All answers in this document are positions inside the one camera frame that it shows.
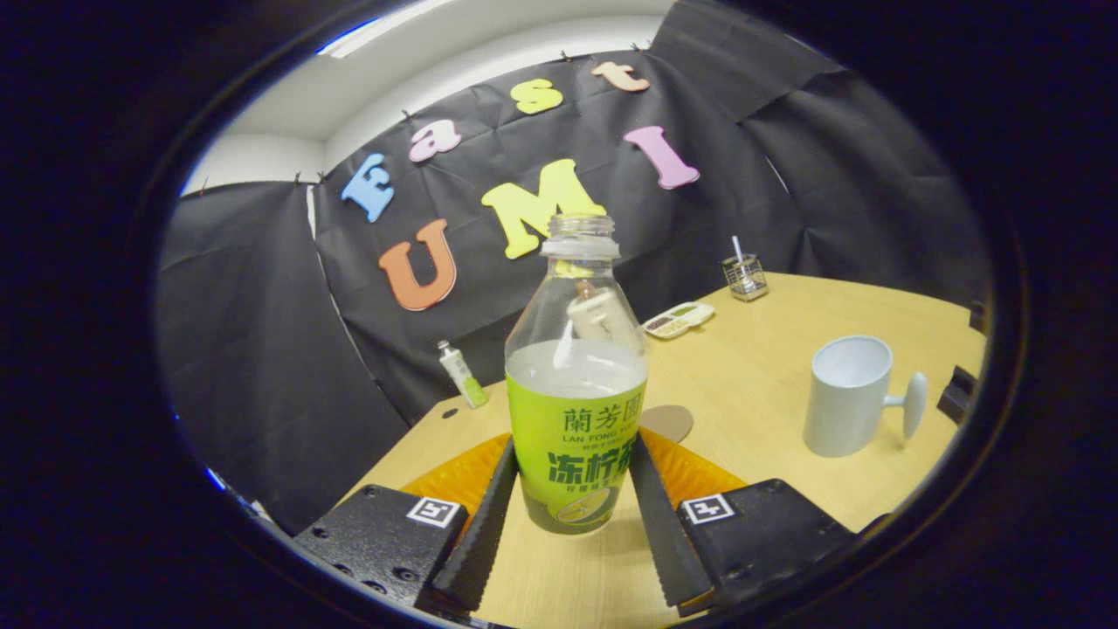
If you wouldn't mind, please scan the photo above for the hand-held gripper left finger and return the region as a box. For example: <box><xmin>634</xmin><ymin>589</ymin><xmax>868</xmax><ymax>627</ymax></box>
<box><xmin>294</xmin><ymin>432</ymin><xmax>519</xmax><ymax>612</ymax></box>

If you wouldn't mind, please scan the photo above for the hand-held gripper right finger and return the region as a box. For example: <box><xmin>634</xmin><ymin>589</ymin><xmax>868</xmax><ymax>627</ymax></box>
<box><xmin>629</xmin><ymin>428</ymin><xmax>861</xmax><ymax>612</ymax></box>

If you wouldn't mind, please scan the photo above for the round brown coaster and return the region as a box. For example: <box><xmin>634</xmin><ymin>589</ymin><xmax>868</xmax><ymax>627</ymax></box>
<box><xmin>640</xmin><ymin>404</ymin><xmax>694</xmax><ymax>444</ymax></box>

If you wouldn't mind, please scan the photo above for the green label juice bottle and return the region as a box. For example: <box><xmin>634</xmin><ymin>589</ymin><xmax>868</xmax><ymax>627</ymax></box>
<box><xmin>505</xmin><ymin>214</ymin><xmax>649</xmax><ymax>536</ymax></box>

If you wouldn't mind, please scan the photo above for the white cup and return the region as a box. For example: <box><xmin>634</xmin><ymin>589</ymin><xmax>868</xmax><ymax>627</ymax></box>
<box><xmin>803</xmin><ymin>335</ymin><xmax>928</xmax><ymax>459</ymax></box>

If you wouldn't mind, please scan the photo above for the small white green bottle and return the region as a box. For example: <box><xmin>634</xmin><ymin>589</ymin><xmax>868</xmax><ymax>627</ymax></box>
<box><xmin>438</xmin><ymin>340</ymin><xmax>490</xmax><ymax>410</ymax></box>

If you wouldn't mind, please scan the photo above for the wooden table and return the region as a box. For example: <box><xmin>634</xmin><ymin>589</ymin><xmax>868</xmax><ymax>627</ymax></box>
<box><xmin>336</xmin><ymin>273</ymin><xmax>988</xmax><ymax>628</ymax></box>

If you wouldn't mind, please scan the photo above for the white divided tray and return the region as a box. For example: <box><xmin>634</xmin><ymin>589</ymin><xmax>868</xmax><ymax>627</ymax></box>
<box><xmin>642</xmin><ymin>301</ymin><xmax>715</xmax><ymax>340</ymax></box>

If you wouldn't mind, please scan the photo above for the black table edge clamp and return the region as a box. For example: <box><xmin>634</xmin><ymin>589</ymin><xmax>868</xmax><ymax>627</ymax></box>
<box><xmin>937</xmin><ymin>365</ymin><xmax>977</xmax><ymax>426</ymax></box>

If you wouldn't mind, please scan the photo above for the large ceiling light panel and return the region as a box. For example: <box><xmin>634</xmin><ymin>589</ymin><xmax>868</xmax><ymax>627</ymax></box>
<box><xmin>316</xmin><ymin>0</ymin><xmax>438</xmax><ymax>58</ymax></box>

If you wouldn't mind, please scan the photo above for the wire mesh holder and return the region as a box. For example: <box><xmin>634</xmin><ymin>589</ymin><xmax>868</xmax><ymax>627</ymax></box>
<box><xmin>721</xmin><ymin>254</ymin><xmax>769</xmax><ymax>302</ymax></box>

